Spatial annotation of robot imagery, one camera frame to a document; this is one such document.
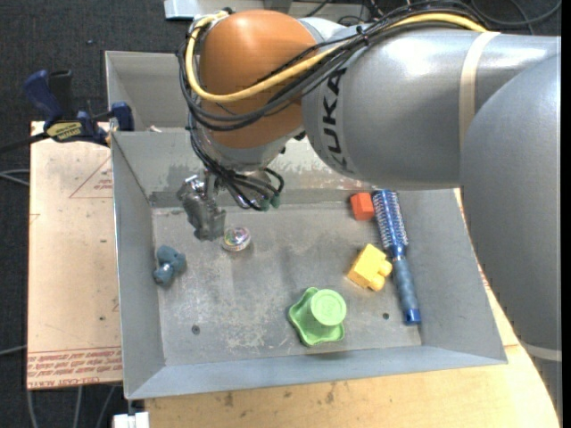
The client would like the grey metal bin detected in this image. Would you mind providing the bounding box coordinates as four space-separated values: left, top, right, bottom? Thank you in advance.
104 50 509 401

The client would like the orange block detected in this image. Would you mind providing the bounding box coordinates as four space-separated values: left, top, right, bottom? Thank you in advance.
349 191 377 222

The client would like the yellow toy brick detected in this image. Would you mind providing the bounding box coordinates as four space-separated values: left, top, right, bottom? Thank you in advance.
346 243 394 292

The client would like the grey-blue toy animal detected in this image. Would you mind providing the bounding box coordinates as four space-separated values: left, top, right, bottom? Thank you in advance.
152 244 188 288

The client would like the green plastic cup, wavy rim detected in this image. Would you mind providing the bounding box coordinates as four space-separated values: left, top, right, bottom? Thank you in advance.
286 286 349 349

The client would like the clear iridescent spinning top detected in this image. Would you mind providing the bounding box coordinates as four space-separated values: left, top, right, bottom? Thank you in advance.
220 226 252 253

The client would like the brown cardboard board, red print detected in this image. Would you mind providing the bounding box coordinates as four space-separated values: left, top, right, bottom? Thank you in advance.
26 120 124 391

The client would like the blue round hairbrush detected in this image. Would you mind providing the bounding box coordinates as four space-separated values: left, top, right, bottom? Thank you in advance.
370 188 422 327

